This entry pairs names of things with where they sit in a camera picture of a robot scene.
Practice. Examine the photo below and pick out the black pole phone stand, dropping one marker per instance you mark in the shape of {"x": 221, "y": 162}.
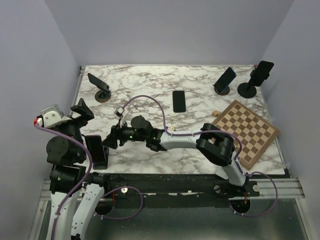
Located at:
{"x": 248, "y": 89}

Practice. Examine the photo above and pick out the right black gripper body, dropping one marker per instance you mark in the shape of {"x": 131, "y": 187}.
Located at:
{"x": 125, "y": 134}

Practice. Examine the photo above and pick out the aluminium frame rail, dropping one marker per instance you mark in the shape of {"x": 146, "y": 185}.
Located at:
{"x": 148, "y": 91}

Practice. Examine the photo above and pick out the black phone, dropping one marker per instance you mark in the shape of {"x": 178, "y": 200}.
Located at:
{"x": 262, "y": 72}
{"x": 93, "y": 143}
{"x": 98, "y": 83}

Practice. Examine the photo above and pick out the round wooden stand right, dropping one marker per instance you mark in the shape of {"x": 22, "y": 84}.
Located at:
{"x": 225, "y": 92}

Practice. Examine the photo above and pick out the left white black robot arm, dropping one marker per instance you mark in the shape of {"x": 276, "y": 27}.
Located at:
{"x": 74, "y": 194}

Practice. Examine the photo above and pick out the black folding phone stand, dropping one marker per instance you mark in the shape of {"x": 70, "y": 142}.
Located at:
{"x": 101, "y": 158}

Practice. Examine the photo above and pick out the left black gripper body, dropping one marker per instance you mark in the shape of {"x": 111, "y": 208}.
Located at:
{"x": 72, "y": 127}

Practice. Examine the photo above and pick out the round wooden base stand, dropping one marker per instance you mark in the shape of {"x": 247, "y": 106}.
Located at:
{"x": 102, "y": 96}

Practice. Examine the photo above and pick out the black smartphone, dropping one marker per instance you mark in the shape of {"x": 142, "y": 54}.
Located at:
{"x": 179, "y": 101}

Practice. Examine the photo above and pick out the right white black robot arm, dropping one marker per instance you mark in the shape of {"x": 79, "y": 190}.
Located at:
{"x": 221, "y": 148}

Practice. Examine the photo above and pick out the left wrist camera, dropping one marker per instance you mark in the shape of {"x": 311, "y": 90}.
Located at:
{"x": 51, "y": 117}

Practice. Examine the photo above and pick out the toy brick car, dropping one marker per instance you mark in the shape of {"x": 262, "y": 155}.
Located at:
{"x": 170, "y": 128}

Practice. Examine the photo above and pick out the wooden chessboard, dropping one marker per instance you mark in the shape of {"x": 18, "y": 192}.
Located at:
{"x": 255, "y": 133}

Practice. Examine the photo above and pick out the black phone on pole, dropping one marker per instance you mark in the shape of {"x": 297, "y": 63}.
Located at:
{"x": 262, "y": 72}

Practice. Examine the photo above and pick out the blue-edged phone back right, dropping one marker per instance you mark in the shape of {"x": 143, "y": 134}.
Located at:
{"x": 225, "y": 79}

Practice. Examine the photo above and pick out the white plastic phone stand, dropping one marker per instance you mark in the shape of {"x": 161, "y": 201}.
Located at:
{"x": 221, "y": 173}

